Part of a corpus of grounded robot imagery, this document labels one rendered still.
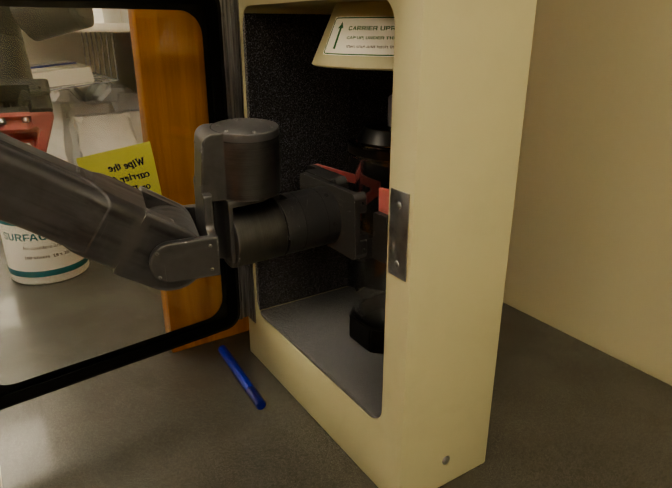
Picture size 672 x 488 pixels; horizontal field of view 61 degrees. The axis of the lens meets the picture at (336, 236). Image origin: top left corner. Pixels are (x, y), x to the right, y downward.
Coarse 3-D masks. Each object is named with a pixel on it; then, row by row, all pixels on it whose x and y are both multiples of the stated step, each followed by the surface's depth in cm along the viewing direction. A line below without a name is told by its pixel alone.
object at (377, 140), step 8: (368, 128) 56; (376, 128) 56; (384, 128) 56; (360, 136) 57; (368, 136) 55; (376, 136) 55; (384, 136) 54; (368, 144) 55; (376, 144) 54; (384, 144) 54
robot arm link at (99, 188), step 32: (0, 160) 39; (32, 160) 41; (0, 192) 40; (32, 192) 41; (64, 192) 42; (96, 192) 43; (128, 192) 46; (32, 224) 42; (64, 224) 42; (96, 224) 43; (128, 224) 44; (160, 224) 45; (192, 224) 48; (96, 256) 44; (128, 256) 45; (160, 288) 47
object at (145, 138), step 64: (0, 64) 49; (64, 64) 52; (128, 64) 55; (192, 64) 60; (0, 128) 50; (64, 128) 53; (128, 128) 57; (192, 128) 61; (192, 192) 63; (0, 256) 53; (64, 256) 56; (0, 320) 54; (64, 320) 58; (128, 320) 63; (192, 320) 68
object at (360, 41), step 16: (336, 16) 50; (352, 16) 48; (368, 16) 47; (384, 16) 47; (336, 32) 49; (352, 32) 48; (368, 32) 47; (384, 32) 46; (320, 48) 52; (336, 48) 49; (352, 48) 48; (368, 48) 47; (384, 48) 46; (320, 64) 51; (336, 64) 49; (352, 64) 48; (368, 64) 47; (384, 64) 46
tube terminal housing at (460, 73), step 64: (256, 0) 56; (320, 0) 47; (384, 0) 46; (448, 0) 38; (512, 0) 41; (448, 64) 39; (512, 64) 42; (448, 128) 41; (512, 128) 45; (448, 192) 43; (512, 192) 47; (448, 256) 45; (256, 320) 72; (448, 320) 47; (320, 384) 60; (384, 384) 49; (448, 384) 50; (384, 448) 51; (448, 448) 52
